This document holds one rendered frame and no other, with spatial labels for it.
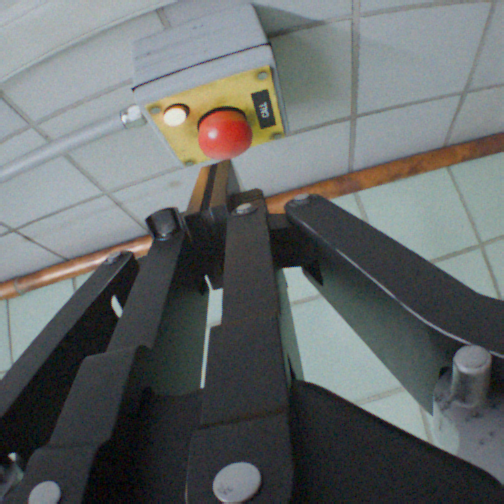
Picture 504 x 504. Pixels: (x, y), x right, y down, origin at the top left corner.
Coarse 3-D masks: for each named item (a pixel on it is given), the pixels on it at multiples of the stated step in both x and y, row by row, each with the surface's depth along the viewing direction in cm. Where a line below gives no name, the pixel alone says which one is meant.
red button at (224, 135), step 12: (204, 120) 28; (216, 120) 28; (228, 120) 28; (240, 120) 28; (204, 132) 28; (216, 132) 28; (228, 132) 28; (240, 132) 28; (252, 132) 29; (204, 144) 28; (216, 144) 28; (228, 144) 28; (240, 144) 29; (216, 156) 29; (228, 156) 30
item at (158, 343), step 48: (144, 288) 10; (192, 288) 12; (144, 336) 8; (192, 336) 11; (96, 384) 6; (144, 384) 7; (192, 384) 9; (96, 432) 5; (48, 480) 4; (96, 480) 4
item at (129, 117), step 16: (128, 112) 31; (80, 128) 32; (96, 128) 31; (112, 128) 32; (128, 128) 32; (48, 144) 32; (64, 144) 32; (80, 144) 32; (16, 160) 32; (32, 160) 32; (48, 160) 33; (0, 176) 32; (16, 176) 33
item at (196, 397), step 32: (160, 416) 6; (192, 416) 6; (320, 416) 5; (352, 416) 5; (160, 448) 5; (320, 448) 5; (352, 448) 5; (384, 448) 4; (416, 448) 4; (128, 480) 5; (160, 480) 5; (320, 480) 4; (352, 480) 4; (384, 480) 4; (416, 480) 4; (448, 480) 4; (480, 480) 4
